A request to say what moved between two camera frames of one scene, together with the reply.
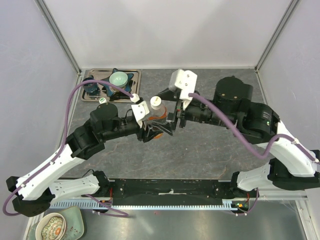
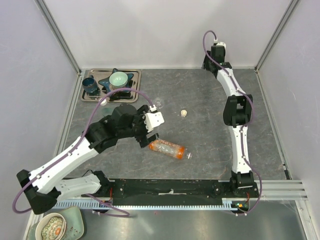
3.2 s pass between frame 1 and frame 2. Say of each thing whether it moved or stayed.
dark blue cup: stayed
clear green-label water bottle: stayed
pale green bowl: stayed
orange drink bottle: moved
